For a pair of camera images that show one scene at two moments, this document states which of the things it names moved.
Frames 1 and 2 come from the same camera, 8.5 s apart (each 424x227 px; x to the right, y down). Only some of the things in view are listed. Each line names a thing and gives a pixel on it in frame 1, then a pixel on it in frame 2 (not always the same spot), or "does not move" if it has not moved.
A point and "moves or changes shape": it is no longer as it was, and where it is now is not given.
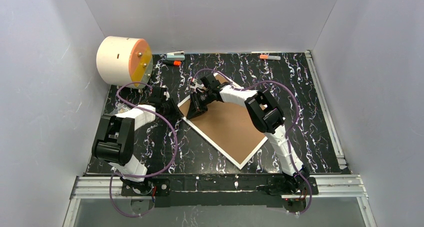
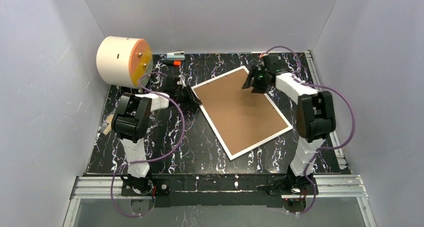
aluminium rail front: x=348 y=187 does not move
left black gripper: x=172 y=108 to x=187 y=95
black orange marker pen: x=172 y=63 does not move
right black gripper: x=199 y=104 to x=253 y=80
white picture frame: x=230 y=126 moves or changes shape
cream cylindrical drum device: x=121 y=60 does not move
